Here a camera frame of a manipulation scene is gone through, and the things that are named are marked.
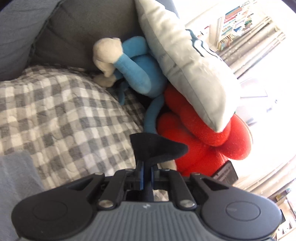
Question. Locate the blue plush toy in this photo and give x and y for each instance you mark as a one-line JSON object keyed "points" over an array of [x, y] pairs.
{"points": [[132, 61]]}

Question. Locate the red flower plush cushion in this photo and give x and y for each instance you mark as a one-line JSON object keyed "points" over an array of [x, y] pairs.
{"points": [[208, 150]]}

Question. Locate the grey checked quilt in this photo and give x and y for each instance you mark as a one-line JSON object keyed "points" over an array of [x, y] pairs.
{"points": [[71, 126]]}

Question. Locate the black smartphone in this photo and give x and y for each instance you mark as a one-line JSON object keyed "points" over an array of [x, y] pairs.
{"points": [[226, 174]]}

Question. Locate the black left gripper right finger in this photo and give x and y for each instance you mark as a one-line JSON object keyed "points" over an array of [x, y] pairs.
{"points": [[171, 181]]}

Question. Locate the black garment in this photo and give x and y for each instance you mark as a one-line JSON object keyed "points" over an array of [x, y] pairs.
{"points": [[151, 149]]}

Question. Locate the light grey pillow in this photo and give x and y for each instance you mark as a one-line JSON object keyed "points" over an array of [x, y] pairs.
{"points": [[200, 75]]}

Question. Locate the grey sofa backrest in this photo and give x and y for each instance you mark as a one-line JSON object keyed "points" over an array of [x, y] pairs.
{"points": [[60, 32]]}

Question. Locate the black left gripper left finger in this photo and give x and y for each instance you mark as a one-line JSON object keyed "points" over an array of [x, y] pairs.
{"points": [[116, 186]]}

